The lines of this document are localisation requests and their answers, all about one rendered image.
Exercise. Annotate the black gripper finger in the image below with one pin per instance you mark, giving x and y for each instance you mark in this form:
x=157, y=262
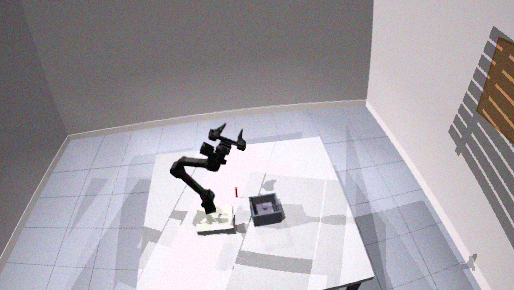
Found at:
x=219, y=130
x=240, y=139

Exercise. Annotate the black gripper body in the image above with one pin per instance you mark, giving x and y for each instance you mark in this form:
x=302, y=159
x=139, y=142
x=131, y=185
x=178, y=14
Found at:
x=225, y=141

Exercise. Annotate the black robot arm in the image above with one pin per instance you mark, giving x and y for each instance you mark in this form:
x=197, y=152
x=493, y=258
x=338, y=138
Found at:
x=212, y=163

